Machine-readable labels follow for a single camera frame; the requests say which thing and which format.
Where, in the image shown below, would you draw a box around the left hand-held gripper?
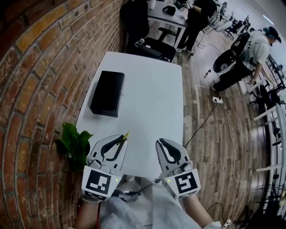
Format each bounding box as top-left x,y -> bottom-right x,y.
81,134 -> 129,202

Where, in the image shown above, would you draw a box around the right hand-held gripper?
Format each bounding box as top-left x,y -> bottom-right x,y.
155,138 -> 202,201

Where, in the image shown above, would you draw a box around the black box lid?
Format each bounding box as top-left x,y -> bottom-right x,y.
89,70 -> 126,118

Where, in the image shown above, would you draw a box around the person's right forearm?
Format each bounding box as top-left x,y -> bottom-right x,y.
182,193 -> 215,226

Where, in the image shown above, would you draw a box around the person's left forearm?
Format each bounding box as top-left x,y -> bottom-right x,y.
73,200 -> 101,229

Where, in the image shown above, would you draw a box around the small black box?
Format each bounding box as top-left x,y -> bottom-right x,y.
162,5 -> 176,16

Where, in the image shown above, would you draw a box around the green potted plant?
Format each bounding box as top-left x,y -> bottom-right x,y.
55,122 -> 94,173

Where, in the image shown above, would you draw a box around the light grey shirt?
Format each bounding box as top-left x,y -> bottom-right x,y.
98,176 -> 224,229

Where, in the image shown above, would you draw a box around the black and white round chair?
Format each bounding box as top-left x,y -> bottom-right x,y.
213,49 -> 239,73

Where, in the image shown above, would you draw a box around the black office chair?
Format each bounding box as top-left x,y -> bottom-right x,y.
120,0 -> 177,63

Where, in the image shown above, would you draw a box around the white desk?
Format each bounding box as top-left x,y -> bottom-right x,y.
147,0 -> 188,29

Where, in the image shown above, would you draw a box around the black swivel chair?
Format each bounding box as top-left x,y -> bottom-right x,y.
224,19 -> 244,40

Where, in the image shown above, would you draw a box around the black cable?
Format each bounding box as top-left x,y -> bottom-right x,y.
184,102 -> 219,147

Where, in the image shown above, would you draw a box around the white bead bracelet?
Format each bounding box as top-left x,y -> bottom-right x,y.
80,195 -> 107,204

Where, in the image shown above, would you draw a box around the white cable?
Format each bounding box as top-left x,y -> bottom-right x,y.
222,102 -> 246,183

